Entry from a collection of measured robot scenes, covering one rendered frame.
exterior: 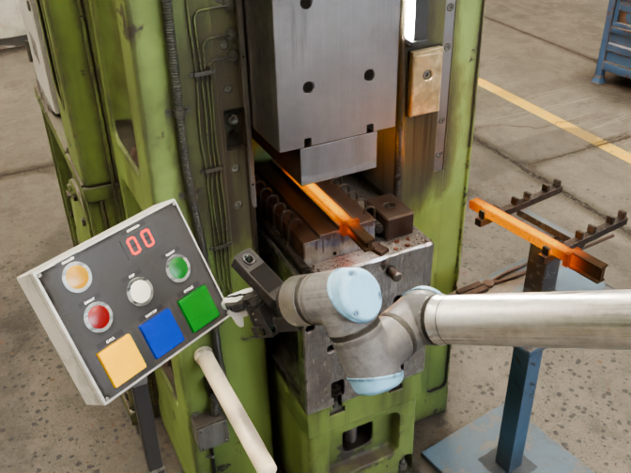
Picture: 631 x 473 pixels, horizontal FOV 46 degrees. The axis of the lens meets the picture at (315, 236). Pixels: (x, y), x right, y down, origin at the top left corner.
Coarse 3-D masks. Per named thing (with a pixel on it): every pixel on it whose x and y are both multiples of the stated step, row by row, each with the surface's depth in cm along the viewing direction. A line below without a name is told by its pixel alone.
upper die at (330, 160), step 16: (304, 144) 166; (320, 144) 166; (336, 144) 168; (352, 144) 170; (368, 144) 172; (288, 160) 172; (304, 160) 166; (320, 160) 168; (336, 160) 170; (352, 160) 172; (368, 160) 174; (304, 176) 168; (320, 176) 170; (336, 176) 172
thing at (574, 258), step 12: (480, 204) 192; (492, 216) 188; (504, 216) 186; (516, 228) 182; (528, 228) 181; (528, 240) 180; (540, 240) 177; (552, 240) 176; (552, 252) 175; (564, 252) 172; (576, 252) 170; (564, 264) 172; (576, 264) 171; (588, 264) 168; (600, 264) 166; (588, 276) 169; (600, 276) 166
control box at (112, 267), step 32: (128, 224) 145; (160, 224) 149; (64, 256) 135; (96, 256) 139; (128, 256) 143; (160, 256) 148; (192, 256) 153; (32, 288) 133; (64, 288) 134; (96, 288) 138; (128, 288) 142; (160, 288) 147; (192, 288) 152; (64, 320) 133; (128, 320) 142; (64, 352) 137; (96, 352) 136; (96, 384) 136; (128, 384) 140
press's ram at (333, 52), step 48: (288, 0) 146; (336, 0) 150; (384, 0) 156; (288, 48) 151; (336, 48) 156; (384, 48) 161; (288, 96) 156; (336, 96) 162; (384, 96) 167; (288, 144) 162
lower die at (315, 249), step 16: (272, 160) 211; (272, 176) 205; (288, 176) 203; (256, 192) 200; (272, 192) 199; (288, 192) 197; (304, 192) 195; (336, 192) 196; (288, 208) 192; (304, 208) 190; (320, 208) 188; (352, 208) 189; (304, 224) 185; (320, 224) 183; (336, 224) 181; (368, 224) 184; (304, 240) 179; (320, 240) 179; (336, 240) 182; (352, 240) 184; (304, 256) 180; (320, 256) 182
